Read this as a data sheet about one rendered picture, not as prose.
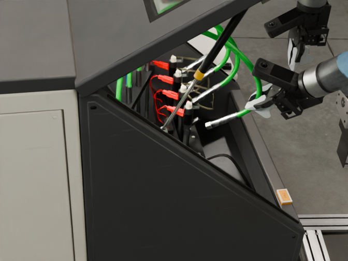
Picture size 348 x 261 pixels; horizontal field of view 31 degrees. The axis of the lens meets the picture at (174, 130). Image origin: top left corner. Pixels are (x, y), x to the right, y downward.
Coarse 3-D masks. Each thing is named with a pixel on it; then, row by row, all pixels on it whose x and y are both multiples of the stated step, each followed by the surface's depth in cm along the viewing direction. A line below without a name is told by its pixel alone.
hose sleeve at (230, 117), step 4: (236, 112) 168; (228, 116) 168; (232, 116) 167; (236, 116) 167; (216, 120) 170; (220, 120) 169; (224, 120) 169; (228, 120) 168; (232, 120) 168; (212, 124) 170; (216, 124) 170; (220, 124) 170
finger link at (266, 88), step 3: (267, 84) 162; (270, 84) 161; (264, 87) 162; (267, 87) 161; (270, 87) 160; (264, 90) 161; (267, 90) 160; (255, 93) 164; (264, 93) 162; (267, 93) 161; (252, 96) 164; (255, 96) 164; (267, 96) 164; (249, 99) 166; (252, 99) 165
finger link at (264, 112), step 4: (260, 96) 160; (264, 96) 158; (252, 100) 162; (256, 100) 160; (260, 100) 158; (248, 104) 162; (252, 104) 160; (248, 108) 163; (252, 108) 161; (260, 108) 161; (264, 108) 160; (268, 108) 159; (260, 112) 162; (264, 112) 161; (268, 112) 161; (264, 116) 162; (268, 116) 162
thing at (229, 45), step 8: (208, 32) 154; (232, 48) 155; (240, 56) 155; (248, 64) 156; (120, 80) 168; (256, 80) 159; (120, 88) 170; (120, 96) 171; (256, 96) 162; (240, 112) 166; (248, 112) 166
